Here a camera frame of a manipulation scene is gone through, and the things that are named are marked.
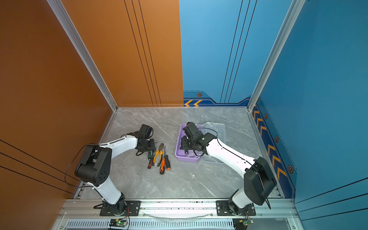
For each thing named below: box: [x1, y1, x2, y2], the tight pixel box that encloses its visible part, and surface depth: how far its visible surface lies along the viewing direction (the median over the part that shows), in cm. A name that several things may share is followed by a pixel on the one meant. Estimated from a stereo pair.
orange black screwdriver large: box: [160, 153, 166, 175], surface depth 88 cm
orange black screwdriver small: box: [164, 145, 171, 171], surface depth 89 cm
